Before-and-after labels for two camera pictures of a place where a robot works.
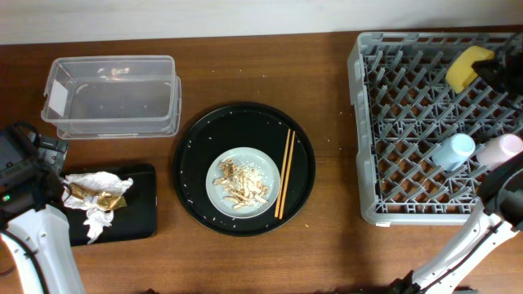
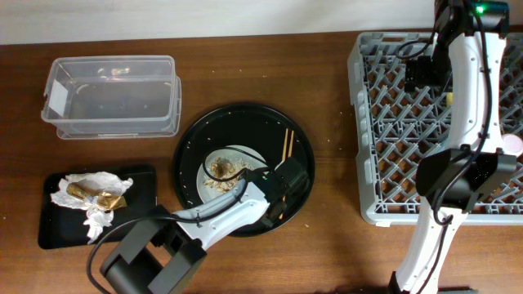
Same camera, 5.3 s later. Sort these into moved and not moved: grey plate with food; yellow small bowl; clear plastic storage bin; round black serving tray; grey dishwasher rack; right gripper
Moved: right gripper; yellow small bowl; grey plate with food
Not moved: grey dishwasher rack; round black serving tray; clear plastic storage bin
